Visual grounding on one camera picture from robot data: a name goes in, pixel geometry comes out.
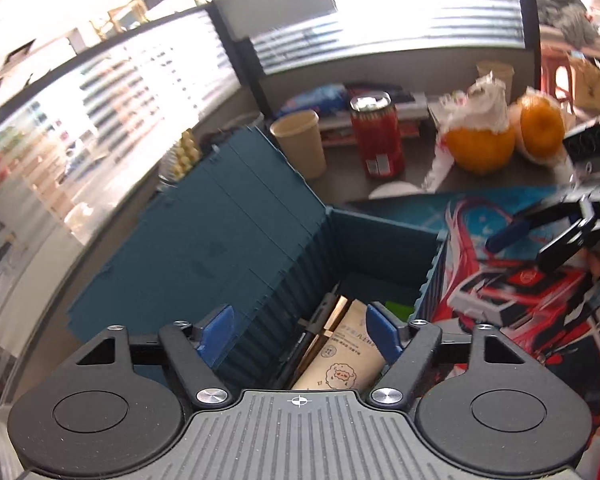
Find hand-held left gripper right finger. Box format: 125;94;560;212
365;302;523;408

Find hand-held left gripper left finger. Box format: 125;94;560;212
75;305;236;408

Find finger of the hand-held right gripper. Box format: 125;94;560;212
536;220;600;273
485;195;588;253

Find beige sheep print packet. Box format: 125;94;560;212
290;300;386;391

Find black pen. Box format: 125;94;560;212
280;317;326;391

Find teal container storage box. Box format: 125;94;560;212
67;125;448;391

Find green packet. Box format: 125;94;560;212
385;301;416;321

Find printed desk mat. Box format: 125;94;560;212
347;185;600;480

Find black clip box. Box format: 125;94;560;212
562;120;600;166

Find orange fruit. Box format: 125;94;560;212
510;91;566;161
445;122;516;175

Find beige paper bag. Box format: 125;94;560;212
570;57;600;111

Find orange in plastic wrap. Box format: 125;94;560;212
420;72;511;191

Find red plastic stool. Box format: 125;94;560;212
540;52;581;111

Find stack of books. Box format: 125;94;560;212
320;91;431;146

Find red drink can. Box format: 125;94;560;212
350;91;406;178

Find beige paper cup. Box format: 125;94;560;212
476;61;516;96
270;110;327;180

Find yellow pill blister pack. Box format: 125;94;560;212
172;129;201;181

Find grey clothes pile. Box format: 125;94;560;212
534;0;600;46

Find blue snack packet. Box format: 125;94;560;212
279;84;351;115

